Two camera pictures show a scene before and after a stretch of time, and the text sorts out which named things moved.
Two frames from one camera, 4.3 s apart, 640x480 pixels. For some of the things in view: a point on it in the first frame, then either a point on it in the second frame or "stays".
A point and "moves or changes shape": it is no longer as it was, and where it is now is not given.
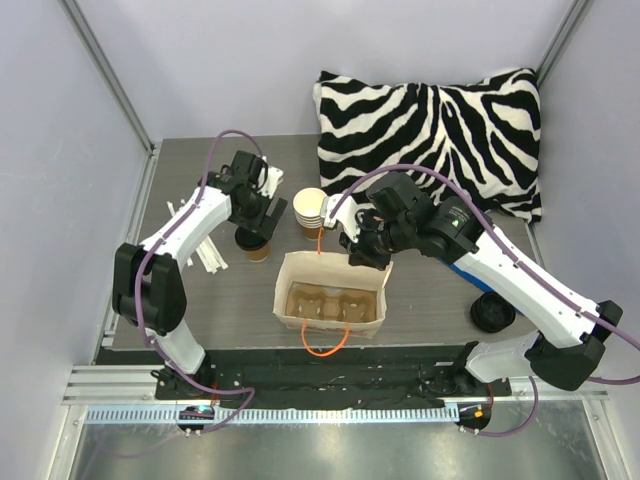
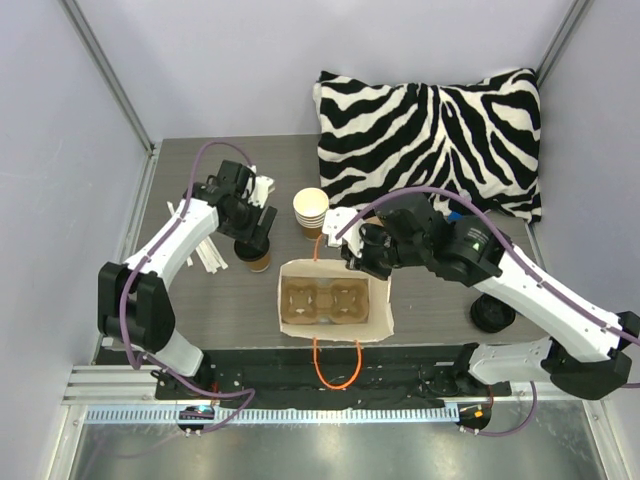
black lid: [491, 312] stays
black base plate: [329, 377] stays
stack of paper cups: [307, 206] stays
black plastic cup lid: [248, 239] moves or changes shape
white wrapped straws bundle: [209, 254] stays
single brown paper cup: [259, 255] -> [259, 265]
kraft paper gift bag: [324, 291] moves or changes shape
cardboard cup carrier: [329, 301] moves or changes shape
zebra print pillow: [480, 136] stays
